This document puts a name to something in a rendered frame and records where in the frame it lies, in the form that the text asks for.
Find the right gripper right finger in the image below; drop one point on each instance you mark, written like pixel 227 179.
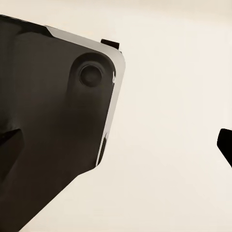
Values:
pixel 224 143

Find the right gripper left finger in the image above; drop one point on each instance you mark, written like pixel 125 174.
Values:
pixel 11 145

